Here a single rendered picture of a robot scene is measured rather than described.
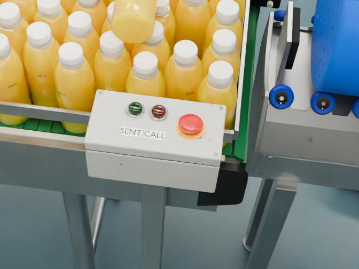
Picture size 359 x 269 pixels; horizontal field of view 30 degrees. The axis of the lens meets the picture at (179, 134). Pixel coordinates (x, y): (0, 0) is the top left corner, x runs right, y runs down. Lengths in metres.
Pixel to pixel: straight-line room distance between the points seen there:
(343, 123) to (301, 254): 0.94
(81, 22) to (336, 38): 0.41
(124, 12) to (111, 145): 0.22
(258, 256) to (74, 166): 0.72
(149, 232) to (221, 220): 0.91
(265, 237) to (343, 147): 0.49
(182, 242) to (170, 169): 1.12
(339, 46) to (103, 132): 0.39
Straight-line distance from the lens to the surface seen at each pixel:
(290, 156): 1.31
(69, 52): 1.10
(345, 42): 1.07
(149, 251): 1.34
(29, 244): 2.13
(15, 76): 1.15
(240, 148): 1.22
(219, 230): 2.14
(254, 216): 1.92
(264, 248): 1.78
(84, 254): 1.63
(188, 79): 1.11
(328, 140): 1.29
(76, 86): 1.12
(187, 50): 1.10
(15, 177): 1.35
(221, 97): 1.09
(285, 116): 1.25
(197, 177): 1.01
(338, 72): 1.11
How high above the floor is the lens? 1.91
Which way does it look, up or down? 56 degrees down
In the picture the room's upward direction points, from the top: 5 degrees clockwise
